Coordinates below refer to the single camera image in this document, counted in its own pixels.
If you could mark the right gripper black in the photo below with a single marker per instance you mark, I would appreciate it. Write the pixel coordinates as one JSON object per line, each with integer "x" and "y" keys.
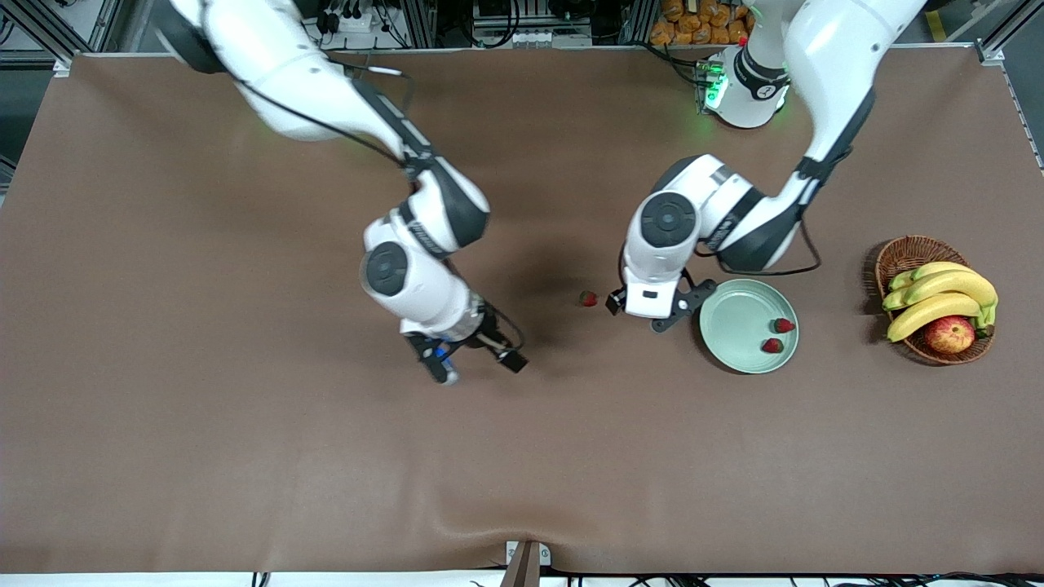
{"x": 489, "y": 334}

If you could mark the red toy strawberry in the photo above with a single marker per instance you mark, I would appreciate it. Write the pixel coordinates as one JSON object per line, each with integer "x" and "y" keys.
{"x": 772, "y": 346}
{"x": 784, "y": 325}
{"x": 588, "y": 298}

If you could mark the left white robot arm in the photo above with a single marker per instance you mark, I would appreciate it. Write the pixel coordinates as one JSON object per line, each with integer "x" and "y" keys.
{"x": 832, "y": 49}

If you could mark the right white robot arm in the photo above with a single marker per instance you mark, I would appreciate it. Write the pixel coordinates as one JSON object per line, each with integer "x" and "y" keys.
{"x": 408, "y": 285}

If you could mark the pale green round plate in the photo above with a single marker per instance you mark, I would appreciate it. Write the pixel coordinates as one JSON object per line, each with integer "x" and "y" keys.
{"x": 738, "y": 334}

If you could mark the smooth table cover mat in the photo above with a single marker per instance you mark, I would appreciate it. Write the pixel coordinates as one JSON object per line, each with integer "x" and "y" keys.
{"x": 489, "y": 448}

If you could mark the white connector block row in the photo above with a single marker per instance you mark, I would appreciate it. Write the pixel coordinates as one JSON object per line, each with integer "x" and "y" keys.
{"x": 534, "y": 37}

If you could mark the dark equipment rack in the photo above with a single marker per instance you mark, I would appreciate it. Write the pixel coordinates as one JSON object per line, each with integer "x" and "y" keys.
{"x": 603, "y": 16}

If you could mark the bag of bread rolls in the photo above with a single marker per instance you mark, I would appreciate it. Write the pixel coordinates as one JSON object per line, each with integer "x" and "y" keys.
{"x": 693, "y": 24}

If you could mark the brown wicker basket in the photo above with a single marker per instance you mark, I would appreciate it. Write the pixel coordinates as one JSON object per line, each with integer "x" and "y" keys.
{"x": 909, "y": 253}

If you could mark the yellow banana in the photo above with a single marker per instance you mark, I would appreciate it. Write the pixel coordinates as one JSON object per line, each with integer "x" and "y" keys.
{"x": 930, "y": 310}
{"x": 938, "y": 267}
{"x": 954, "y": 284}

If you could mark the red apple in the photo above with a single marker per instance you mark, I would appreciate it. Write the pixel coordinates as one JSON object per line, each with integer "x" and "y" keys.
{"x": 950, "y": 336}

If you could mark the white power strip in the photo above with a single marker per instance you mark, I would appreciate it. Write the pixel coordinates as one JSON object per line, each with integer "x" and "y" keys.
{"x": 351, "y": 20}

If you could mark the silver metal table bracket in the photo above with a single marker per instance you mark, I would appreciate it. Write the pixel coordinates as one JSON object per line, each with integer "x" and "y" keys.
{"x": 510, "y": 548}

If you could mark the brown wooden post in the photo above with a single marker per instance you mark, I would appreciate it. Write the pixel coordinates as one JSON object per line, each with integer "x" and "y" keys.
{"x": 522, "y": 571}

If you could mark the aluminium frame strut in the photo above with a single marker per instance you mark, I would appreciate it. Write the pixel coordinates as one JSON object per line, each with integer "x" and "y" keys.
{"x": 62, "y": 67}
{"x": 991, "y": 53}

